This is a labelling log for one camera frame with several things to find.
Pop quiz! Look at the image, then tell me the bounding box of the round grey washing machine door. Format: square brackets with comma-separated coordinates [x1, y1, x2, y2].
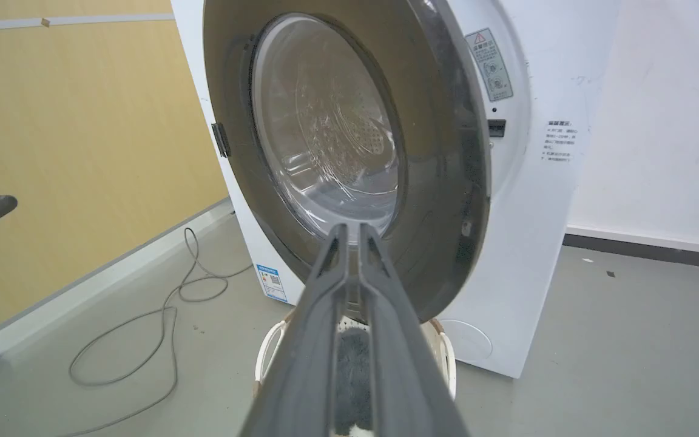
[203, 0, 492, 324]

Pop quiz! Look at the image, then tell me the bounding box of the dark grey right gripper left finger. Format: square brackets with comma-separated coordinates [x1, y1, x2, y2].
[240, 223, 350, 437]

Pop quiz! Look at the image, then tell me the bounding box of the grey fluffy cloth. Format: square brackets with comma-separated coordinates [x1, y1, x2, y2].
[333, 327, 374, 435]

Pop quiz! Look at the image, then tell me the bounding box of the white plastic laundry basket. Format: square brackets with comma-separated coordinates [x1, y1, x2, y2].
[254, 318, 458, 401]

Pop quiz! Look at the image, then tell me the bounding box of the white front-load washing machine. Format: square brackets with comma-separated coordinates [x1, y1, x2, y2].
[171, 0, 622, 379]

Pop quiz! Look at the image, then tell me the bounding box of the grey power cable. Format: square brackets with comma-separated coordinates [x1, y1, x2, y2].
[61, 227, 254, 437]

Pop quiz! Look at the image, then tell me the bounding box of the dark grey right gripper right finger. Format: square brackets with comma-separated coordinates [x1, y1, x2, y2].
[359, 223, 470, 437]

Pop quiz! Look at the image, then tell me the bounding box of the yellow partition board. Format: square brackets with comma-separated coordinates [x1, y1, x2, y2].
[0, 0, 234, 359]

